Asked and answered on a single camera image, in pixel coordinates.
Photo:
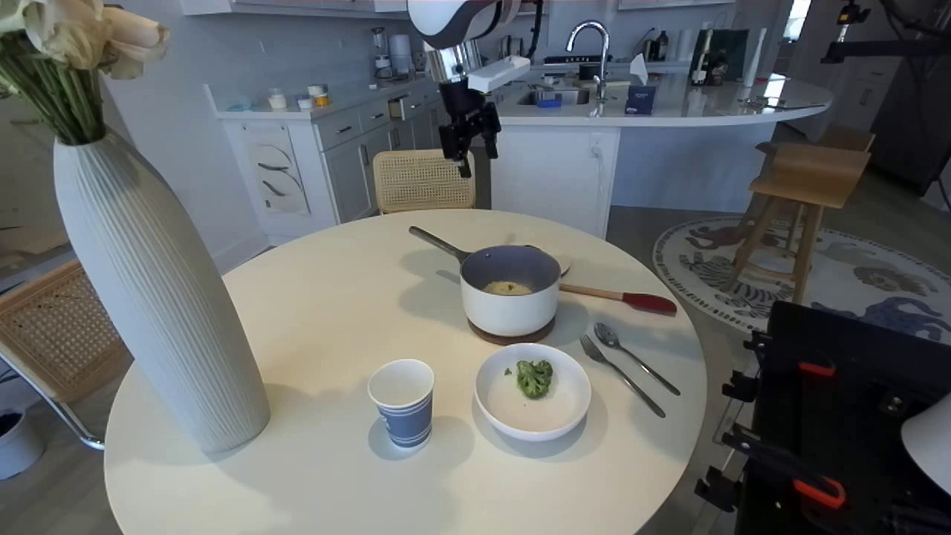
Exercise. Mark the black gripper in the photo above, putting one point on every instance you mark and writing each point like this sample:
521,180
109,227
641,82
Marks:
464,109

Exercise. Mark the wicker back wooden chair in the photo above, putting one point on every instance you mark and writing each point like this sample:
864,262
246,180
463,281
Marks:
421,180
60,338

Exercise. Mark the yellow food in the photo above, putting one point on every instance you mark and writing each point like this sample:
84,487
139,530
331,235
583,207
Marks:
509,289

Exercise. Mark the chrome kitchen faucet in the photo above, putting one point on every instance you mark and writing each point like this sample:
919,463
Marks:
598,35

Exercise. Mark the blue tissue box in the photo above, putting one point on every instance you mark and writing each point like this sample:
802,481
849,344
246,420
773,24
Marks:
641,97

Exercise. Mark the white kitchen cabinet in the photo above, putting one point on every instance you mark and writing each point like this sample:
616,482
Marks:
286,169

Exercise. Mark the white kitchen island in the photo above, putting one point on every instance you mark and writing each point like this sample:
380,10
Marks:
672,137

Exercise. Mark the green vegetable piece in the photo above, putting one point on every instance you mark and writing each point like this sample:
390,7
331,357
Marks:
537,380

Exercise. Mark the white and blue cup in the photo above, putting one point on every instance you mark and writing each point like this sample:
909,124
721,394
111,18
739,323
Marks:
405,412

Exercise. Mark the silver fork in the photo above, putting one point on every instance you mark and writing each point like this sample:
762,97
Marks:
625,377

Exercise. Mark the wooden bar stool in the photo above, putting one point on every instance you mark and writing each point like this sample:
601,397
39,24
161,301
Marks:
808,180

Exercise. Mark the tall white ribbed vase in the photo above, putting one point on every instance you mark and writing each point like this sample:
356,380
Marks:
149,299

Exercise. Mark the round tiger print rug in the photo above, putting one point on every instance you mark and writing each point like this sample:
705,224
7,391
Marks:
843,283

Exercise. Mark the cream flower bunch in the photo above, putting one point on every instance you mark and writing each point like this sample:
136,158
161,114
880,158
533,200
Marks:
69,39

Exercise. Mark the small white floor bowl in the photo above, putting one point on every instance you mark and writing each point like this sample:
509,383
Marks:
20,446

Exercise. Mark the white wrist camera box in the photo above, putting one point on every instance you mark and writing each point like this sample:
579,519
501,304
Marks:
497,72

